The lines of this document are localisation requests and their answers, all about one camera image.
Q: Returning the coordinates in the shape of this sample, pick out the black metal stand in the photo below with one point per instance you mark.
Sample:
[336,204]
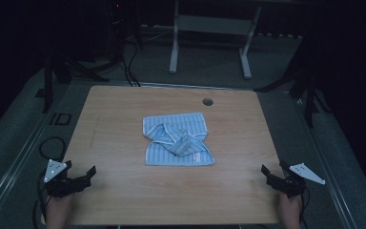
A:
[48,86]
[309,95]

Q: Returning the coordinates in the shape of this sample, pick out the person's right hand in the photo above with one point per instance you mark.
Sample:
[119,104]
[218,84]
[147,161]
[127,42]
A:
[289,211]

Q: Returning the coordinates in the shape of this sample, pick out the round table grommet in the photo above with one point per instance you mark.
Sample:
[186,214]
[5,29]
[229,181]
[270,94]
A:
[207,102]

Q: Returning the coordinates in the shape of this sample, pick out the blue striped towel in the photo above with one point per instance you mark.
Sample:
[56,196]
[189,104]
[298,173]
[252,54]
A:
[171,125]

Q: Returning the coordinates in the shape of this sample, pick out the person's left hand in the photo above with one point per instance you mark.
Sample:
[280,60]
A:
[58,211]

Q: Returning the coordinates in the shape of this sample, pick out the metal floor rail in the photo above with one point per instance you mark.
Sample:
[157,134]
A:
[16,165]
[327,178]

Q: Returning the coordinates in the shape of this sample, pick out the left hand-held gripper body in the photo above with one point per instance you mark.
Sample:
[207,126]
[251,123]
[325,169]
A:
[65,186]

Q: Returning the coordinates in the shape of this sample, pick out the white metal desk frame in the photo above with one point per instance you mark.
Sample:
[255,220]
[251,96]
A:
[214,24]

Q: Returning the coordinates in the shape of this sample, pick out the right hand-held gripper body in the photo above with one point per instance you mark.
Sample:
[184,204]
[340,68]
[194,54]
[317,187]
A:
[287,186]

